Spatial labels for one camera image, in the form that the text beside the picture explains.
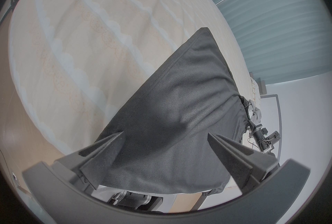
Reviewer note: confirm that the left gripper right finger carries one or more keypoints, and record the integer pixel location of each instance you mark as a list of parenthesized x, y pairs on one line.
[(233, 163)]

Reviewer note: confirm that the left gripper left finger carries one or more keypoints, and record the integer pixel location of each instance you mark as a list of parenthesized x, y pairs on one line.
[(99, 166)]

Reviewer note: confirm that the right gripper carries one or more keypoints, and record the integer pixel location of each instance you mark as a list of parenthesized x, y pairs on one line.
[(257, 133)]

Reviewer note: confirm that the black T-shirt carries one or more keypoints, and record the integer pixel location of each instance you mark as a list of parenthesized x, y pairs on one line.
[(176, 114)]

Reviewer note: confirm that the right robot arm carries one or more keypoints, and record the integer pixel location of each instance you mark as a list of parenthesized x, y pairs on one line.
[(272, 137)]

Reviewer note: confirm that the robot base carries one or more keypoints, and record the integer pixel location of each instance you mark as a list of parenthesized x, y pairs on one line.
[(124, 198)]

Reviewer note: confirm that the pile of clothes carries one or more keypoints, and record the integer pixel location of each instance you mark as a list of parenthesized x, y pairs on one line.
[(255, 112)]

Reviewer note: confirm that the bed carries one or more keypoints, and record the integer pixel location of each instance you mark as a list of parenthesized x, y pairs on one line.
[(90, 49)]

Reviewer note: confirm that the white printed pillow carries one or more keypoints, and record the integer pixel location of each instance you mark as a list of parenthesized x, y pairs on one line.
[(255, 93)]

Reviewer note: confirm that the grey bedside table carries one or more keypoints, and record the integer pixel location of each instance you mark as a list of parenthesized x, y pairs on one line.
[(262, 86)]

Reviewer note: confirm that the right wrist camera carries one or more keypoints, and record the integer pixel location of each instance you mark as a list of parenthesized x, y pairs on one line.
[(265, 130)]

